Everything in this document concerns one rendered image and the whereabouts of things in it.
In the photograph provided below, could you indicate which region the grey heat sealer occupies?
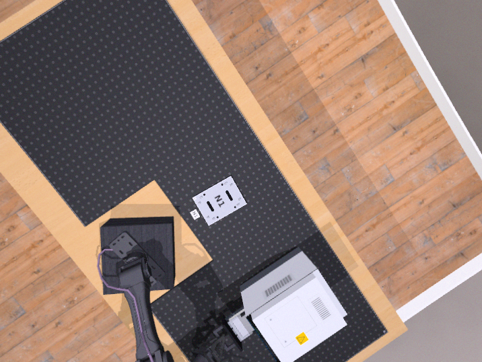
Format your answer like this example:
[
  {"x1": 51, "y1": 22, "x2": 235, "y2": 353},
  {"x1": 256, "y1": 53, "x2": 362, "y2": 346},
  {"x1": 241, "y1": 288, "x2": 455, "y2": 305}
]
[{"x1": 213, "y1": 247, "x2": 347, "y2": 362}]

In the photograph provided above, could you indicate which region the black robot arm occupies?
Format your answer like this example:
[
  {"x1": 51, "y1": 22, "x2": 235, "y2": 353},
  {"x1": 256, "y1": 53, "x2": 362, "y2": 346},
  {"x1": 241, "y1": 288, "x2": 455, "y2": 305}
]
[{"x1": 109, "y1": 232, "x2": 174, "y2": 362}]

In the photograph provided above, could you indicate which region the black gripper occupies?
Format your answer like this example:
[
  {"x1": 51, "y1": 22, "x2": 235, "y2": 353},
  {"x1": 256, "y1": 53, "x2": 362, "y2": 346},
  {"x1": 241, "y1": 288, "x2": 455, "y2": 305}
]
[{"x1": 192, "y1": 336, "x2": 226, "y2": 362}]

